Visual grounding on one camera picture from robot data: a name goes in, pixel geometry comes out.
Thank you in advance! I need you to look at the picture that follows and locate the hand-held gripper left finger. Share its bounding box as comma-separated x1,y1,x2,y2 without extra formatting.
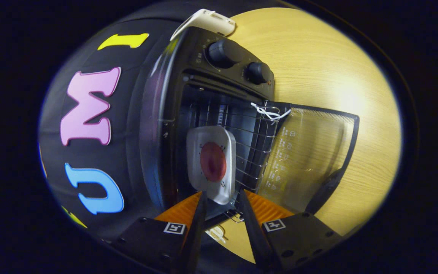
111,191,208,274

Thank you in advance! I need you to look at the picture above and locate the white square plate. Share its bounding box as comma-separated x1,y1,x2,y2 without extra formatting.
186,126,237,205

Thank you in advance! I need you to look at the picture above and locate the wire oven rack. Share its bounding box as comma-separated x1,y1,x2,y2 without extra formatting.
189,101,280,193

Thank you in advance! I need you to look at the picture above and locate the black toaster oven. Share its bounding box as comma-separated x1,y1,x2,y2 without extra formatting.
139,27,360,229

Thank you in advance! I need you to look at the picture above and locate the pink meat slice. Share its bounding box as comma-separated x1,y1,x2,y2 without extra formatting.
200,142,227,182

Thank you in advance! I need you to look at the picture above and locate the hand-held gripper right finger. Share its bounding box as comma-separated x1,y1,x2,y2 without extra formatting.
238,189,344,272

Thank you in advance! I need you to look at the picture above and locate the glass toaster oven door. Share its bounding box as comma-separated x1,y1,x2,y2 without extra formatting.
257,101,360,215

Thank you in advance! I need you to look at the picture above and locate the white toaster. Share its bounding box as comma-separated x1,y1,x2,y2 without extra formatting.
170,8,236,41

